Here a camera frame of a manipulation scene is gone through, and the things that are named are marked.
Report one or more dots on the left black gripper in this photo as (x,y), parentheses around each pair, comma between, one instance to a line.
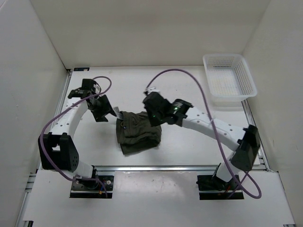
(107,106)

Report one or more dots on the olive green shorts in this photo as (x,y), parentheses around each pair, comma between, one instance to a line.
(134,132)

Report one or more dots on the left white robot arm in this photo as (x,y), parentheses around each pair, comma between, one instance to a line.
(56,147)

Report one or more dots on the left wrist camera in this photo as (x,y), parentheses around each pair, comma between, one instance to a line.
(91,86)

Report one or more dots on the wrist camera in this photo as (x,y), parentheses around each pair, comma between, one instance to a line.
(149,90)
(91,86)

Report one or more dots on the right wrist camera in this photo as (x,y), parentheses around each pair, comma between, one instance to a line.
(149,90)

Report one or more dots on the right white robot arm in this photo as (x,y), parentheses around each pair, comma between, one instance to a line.
(243,142)

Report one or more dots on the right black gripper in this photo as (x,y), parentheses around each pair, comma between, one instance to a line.
(153,122)

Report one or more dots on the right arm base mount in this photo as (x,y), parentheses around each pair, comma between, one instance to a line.
(211,188)

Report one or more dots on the white plastic basket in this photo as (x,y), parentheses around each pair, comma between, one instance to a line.
(228,77)

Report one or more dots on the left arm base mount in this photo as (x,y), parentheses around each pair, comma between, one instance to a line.
(81,189)

